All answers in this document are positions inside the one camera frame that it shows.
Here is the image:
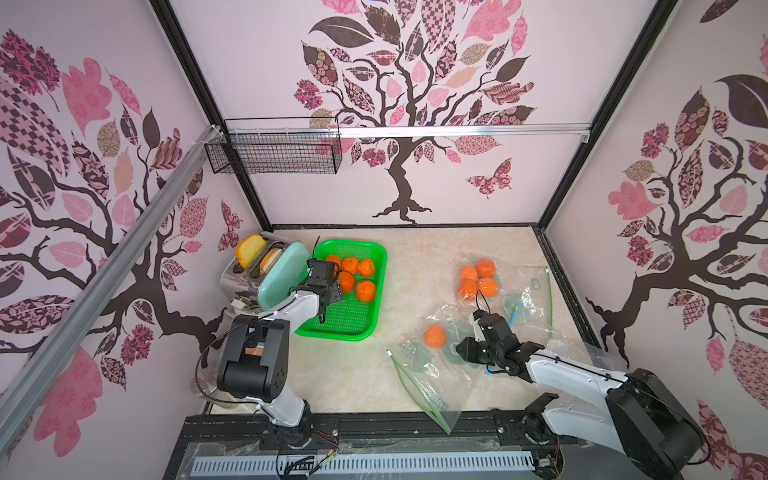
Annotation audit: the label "orange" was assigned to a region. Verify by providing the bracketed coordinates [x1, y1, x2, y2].
[338, 270, 355, 295]
[357, 258, 376, 278]
[341, 256, 359, 275]
[325, 255, 342, 269]
[355, 280, 377, 303]

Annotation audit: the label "blue zip clear bag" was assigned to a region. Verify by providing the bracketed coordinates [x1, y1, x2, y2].
[502, 297, 625, 371]

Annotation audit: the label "green zip bag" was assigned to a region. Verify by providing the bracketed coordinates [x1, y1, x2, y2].
[456, 257, 553, 323]
[387, 305, 483, 434]

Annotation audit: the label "oranges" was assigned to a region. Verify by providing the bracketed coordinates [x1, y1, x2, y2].
[424, 324, 447, 349]
[457, 258, 500, 301]

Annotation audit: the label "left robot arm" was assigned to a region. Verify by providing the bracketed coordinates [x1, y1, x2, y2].
[216, 259, 343, 428]

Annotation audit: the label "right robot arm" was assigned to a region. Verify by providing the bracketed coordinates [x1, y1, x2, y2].
[455, 337, 712, 479]

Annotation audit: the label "green plastic basket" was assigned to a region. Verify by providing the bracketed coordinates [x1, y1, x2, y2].
[296, 239, 388, 341]

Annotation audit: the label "orange toast slice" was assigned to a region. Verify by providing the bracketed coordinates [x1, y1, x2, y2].
[259, 247, 283, 275]

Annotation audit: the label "mint green toaster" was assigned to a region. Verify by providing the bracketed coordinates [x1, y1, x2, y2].
[220, 234, 310, 310]

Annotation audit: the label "yellow bread slice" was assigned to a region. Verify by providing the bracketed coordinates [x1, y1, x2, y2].
[235, 234, 266, 269]

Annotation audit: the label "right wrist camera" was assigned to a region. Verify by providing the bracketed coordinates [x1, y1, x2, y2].
[473, 309, 512, 344]

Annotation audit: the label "black wire wall basket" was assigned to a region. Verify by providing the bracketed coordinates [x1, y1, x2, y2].
[205, 113, 343, 175]

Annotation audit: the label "white slotted cable duct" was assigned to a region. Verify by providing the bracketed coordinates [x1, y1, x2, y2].
[187, 451, 535, 479]

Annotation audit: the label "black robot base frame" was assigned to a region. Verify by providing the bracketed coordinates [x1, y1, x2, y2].
[161, 407, 685, 480]

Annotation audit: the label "aluminium rail back wall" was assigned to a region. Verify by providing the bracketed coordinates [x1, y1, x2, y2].
[319, 123, 592, 138]

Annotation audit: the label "aluminium rail wall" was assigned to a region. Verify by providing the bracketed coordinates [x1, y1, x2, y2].
[319, 123, 592, 138]
[1, 125, 222, 454]

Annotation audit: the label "aluminium rail left wall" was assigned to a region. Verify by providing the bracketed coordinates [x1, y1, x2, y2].
[1, 125, 222, 454]

